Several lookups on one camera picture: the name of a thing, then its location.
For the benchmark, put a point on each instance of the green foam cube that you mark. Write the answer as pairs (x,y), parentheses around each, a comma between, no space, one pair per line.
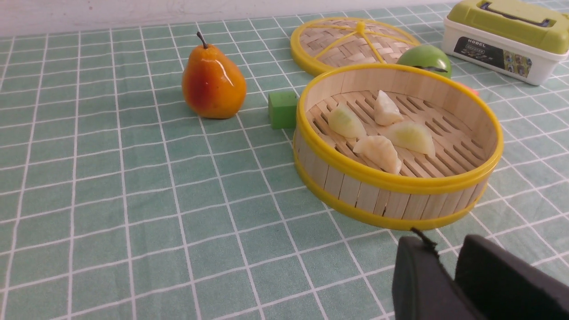
(282,108)

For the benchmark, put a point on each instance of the greenish dumpling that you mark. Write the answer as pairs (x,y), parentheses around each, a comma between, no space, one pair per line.
(343,121)

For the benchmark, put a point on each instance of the orange red pear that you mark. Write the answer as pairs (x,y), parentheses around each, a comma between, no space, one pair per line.
(212,84)

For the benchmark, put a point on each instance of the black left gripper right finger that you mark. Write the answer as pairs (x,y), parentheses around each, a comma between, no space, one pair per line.
(504,287)

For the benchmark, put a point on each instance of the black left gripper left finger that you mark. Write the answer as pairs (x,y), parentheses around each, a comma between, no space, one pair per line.
(423,290)

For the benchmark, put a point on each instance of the orange foam cube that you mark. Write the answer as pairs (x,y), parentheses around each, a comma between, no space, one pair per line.
(469,89)

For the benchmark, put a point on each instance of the bamboo steamer tray yellow rim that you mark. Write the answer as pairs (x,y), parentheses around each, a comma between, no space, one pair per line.
(429,192)

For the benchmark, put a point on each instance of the green checkered tablecloth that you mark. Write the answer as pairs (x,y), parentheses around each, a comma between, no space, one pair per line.
(119,202)

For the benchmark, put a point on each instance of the green apple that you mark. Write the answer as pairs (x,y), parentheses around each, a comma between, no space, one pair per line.
(429,58)

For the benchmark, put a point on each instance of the white pleated dumpling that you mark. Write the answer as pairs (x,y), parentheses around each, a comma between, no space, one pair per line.
(380,151)

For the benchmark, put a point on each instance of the pale green dumpling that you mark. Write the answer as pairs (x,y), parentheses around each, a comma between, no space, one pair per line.
(412,136)

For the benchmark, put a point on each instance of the green lidded white box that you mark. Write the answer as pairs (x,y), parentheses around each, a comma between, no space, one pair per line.
(518,39)

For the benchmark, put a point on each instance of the woven bamboo steamer lid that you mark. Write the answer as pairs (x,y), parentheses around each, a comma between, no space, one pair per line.
(321,45)

